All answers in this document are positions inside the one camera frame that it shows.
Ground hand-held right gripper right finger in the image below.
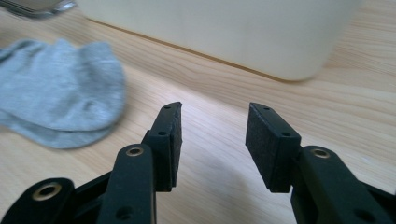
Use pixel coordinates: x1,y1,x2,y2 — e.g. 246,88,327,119
245,102,303,193

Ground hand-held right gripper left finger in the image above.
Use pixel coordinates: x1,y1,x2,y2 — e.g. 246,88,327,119
141,102,183,192

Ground grey sock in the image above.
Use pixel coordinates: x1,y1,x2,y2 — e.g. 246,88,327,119
0,108,115,150
0,38,127,133

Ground white divided storage box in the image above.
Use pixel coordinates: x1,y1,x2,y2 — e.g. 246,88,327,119
76,0,363,82

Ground transparent lid with metal rim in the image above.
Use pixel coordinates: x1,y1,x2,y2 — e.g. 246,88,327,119
0,0,78,19

